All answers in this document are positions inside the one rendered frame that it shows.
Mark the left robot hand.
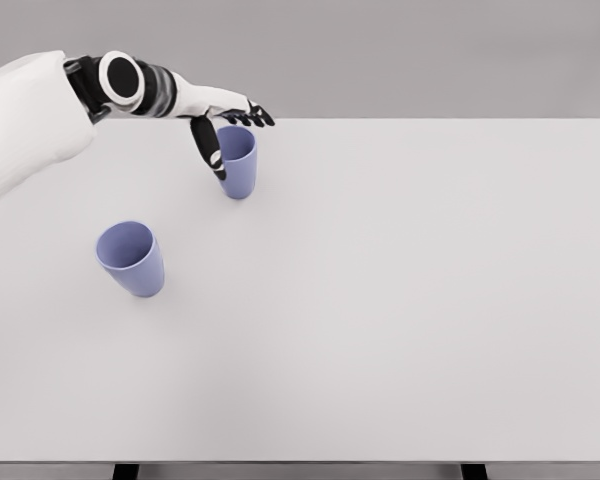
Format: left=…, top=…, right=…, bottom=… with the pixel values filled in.
left=189, top=84, right=276, bottom=182

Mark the blue plastic cup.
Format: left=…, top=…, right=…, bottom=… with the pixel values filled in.
left=95, top=220, right=165, bottom=299
left=215, top=125, right=258, bottom=201

